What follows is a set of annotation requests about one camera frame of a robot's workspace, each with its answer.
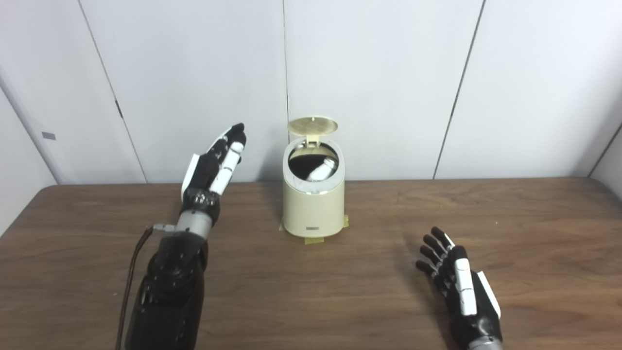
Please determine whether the black and white right hand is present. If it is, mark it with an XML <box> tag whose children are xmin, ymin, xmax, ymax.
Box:
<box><xmin>415</xmin><ymin>227</ymin><xmax>503</xmax><ymax>348</ymax></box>

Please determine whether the black and white left hand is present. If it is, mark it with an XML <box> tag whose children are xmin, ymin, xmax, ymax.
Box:
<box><xmin>181</xmin><ymin>123</ymin><xmax>247</xmax><ymax>217</ymax></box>

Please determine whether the cream round bin lid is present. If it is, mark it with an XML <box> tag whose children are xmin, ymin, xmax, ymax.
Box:
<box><xmin>287</xmin><ymin>116</ymin><xmax>339</xmax><ymax>146</ymax></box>

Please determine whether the cream-colored bin body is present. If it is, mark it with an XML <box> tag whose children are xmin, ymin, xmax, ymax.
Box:
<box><xmin>282</xmin><ymin>139</ymin><xmax>346</xmax><ymax>239</ymax></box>

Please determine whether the small white plastic bottle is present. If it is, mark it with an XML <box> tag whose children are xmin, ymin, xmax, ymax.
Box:
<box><xmin>307</xmin><ymin>158</ymin><xmax>337</xmax><ymax>182</ymax></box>

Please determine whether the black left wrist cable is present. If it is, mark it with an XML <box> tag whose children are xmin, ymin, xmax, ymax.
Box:
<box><xmin>115</xmin><ymin>224</ymin><xmax>178</xmax><ymax>350</ymax></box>

